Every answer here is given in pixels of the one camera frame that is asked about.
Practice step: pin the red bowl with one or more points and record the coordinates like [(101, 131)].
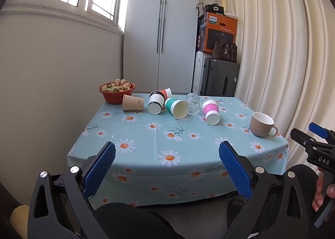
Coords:
[(115, 97)]

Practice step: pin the orange and black cardboard box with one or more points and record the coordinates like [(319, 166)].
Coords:
[(219, 32)]

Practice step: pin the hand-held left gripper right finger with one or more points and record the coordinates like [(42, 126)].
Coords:
[(234, 171)]

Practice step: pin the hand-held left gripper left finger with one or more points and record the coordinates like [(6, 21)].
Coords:
[(100, 168)]

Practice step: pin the cream curtain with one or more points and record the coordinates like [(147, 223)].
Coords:
[(274, 45)]

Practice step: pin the black bag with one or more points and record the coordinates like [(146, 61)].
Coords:
[(214, 8)]

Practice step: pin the dark grey suitcase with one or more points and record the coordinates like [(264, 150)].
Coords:
[(219, 78)]

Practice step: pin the blue daisy print tablecloth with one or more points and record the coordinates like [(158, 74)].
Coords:
[(162, 144)]

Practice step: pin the pink and white paper cup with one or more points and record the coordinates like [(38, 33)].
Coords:
[(210, 110)]

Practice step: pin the brown paper cup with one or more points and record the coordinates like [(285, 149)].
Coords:
[(132, 103)]

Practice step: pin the white suitcase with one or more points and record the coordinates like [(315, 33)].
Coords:
[(199, 71)]

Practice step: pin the beige ceramic mug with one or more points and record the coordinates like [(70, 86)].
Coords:
[(260, 126)]

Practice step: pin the black and white paper cup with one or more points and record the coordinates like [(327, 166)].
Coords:
[(156, 99)]

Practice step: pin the person's right hand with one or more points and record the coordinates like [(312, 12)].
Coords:
[(319, 197)]

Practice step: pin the pile of pale strawberries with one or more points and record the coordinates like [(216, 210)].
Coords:
[(117, 85)]

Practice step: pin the brown handbag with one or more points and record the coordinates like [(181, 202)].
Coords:
[(226, 51)]

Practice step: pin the white wardrobe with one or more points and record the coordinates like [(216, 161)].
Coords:
[(146, 32)]

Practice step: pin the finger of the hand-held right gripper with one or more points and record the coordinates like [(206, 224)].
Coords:
[(305, 138), (318, 129)]

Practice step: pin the clear glass cup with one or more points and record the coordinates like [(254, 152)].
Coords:
[(193, 104)]

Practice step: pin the red paper cup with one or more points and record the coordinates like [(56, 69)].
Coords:
[(167, 93)]

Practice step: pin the teal and white paper cup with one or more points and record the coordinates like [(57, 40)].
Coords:
[(176, 108)]

